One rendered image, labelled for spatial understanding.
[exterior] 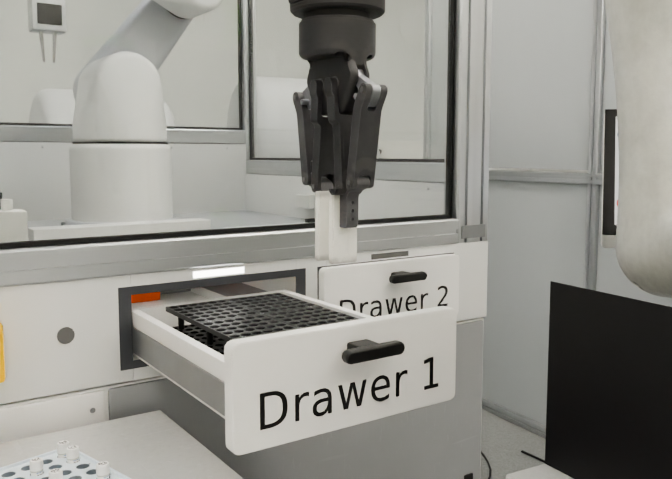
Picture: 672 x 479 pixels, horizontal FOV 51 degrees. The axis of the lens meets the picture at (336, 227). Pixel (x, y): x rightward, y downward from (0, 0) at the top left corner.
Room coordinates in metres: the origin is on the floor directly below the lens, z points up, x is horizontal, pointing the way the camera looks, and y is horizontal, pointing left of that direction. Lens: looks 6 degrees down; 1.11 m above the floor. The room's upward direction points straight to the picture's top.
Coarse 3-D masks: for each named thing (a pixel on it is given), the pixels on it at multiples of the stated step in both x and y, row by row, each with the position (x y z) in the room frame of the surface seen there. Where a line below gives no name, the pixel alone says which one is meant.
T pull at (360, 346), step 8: (352, 344) 0.72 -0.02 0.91; (360, 344) 0.71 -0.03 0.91; (368, 344) 0.71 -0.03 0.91; (376, 344) 0.71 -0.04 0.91; (384, 344) 0.71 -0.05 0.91; (392, 344) 0.71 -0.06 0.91; (400, 344) 0.72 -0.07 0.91; (344, 352) 0.69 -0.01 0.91; (352, 352) 0.69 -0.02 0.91; (360, 352) 0.69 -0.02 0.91; (368, 352) 0.70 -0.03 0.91; (376, 352) 0.70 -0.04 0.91; (384, 352) 0.71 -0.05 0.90; (392, 352) 0.71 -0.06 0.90; (400, 352) 0.72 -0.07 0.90; (344, 360) 0.69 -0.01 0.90; (352, 360) 0.68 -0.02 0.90; (360, 360) 0.69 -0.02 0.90; (368, 360) 0.70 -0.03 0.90
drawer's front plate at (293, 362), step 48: (288, 336) 0.68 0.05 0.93; (336, 336) 0.72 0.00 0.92; (384, 336) 0.75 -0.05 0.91; (432, 336) 0.79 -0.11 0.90; (240, 384) 0.66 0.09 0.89; (288, 384) 0.68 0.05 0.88; (336, 384) 0.72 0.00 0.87; (384, 384) 0.75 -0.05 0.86; (240, 432) 0.65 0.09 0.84; (288, 432) 0.68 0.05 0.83
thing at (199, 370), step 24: (144, 312) 0.96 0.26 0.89; (144, 336) 0.90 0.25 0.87; (168, 336) 0.84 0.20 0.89; (144, 360) 0.91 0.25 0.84; (168, 360) 0.83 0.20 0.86; (192, 360) 0.78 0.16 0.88; (216, 360) 0.72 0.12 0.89; (192, 384) 0.77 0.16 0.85; (216, 384) 0.72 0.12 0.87; (216, 408) 0.72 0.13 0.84
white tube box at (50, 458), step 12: (36, 456) 0.70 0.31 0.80; (48, 456) 0.71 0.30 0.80; (84, 456) 0.70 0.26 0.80; (0, 468) 0.67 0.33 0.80; (12, 468) 0.68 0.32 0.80; (24, 468) 0.68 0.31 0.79; (48, 468) 0.68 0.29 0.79; (60, 468) 0.68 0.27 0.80; (72, 468) 0.68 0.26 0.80; (84, 468) 0.69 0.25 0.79
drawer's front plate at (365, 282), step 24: (360, 264) 1.14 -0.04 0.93; (384, 264) 1.16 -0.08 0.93; (408, 264) 1.19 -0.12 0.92; (432, 264) 1.22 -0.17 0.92; (456, 264) 1.25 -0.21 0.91; (336, 288) 1.10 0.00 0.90; (360, 288) 1.13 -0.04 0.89; (384, 288) 1.16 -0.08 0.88; (408, 288) 1.19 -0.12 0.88; (432, 288) 1.22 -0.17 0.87; (456, 288) 1.25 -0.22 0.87; (384, 312) 1.16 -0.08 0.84; (456, 312) 1.25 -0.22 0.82
